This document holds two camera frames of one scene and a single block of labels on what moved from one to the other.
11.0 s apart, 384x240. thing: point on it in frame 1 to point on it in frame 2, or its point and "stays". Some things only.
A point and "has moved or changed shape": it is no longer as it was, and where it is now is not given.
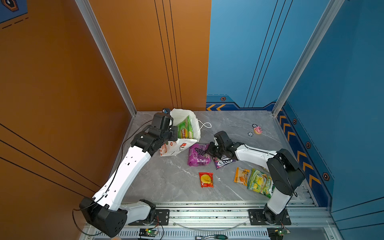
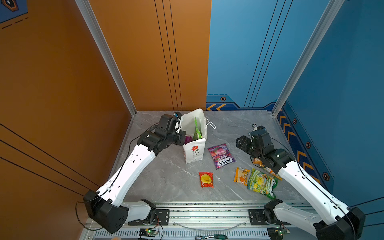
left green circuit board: (147, 232) stays
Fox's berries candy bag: (224, 160) stays
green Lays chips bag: (185, 129) to (197, 134)
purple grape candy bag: (197, 156) to (188, 139)
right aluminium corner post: (322, 26) stays
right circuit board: (277, 233) stays
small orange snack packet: (241, 175) stays
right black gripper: (212, 144) to (242, 143)
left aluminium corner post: (94, 26) stays
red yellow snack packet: (206, 179) stays
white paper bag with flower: (177, 147) has moved or changed shape
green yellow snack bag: (260, 183) stays
